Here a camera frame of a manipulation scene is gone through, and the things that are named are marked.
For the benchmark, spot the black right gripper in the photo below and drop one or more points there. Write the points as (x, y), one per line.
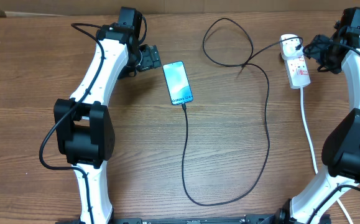
(315, 48)

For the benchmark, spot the blue-framed smartphone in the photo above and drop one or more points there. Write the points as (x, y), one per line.
(177, 82)

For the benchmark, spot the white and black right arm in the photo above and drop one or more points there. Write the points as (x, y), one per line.
(341, 150)

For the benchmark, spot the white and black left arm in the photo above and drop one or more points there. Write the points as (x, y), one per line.
(85, 133)

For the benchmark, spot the white charger plug adapter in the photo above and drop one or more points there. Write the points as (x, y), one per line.
(291, 46)

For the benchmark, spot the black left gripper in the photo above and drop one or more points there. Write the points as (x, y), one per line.
(150, 57)

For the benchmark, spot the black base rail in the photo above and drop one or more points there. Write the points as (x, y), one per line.
(248, 219)

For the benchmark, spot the white power strip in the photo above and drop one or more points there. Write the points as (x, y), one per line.
(297, 72)

